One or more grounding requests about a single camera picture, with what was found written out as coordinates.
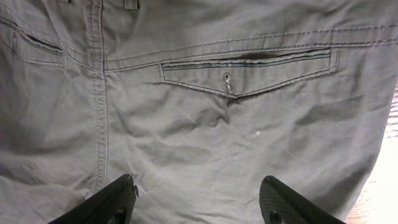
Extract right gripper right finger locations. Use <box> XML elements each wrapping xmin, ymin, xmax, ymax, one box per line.
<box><xmin>259</xmin><ymin>175</ymin><xmax>345</xmax><ymax>224</ymax></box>

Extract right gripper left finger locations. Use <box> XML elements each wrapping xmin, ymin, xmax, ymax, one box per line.
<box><xmin>49</xmin><ymin>174</ymin><xmax>138</xmax><ymax>224</ymax></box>

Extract grey shorts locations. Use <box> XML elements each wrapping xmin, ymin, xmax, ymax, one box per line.
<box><xmin>1</xmin><ymin>0</ymin><xmax>397</xmax><ymax>223</ymax></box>

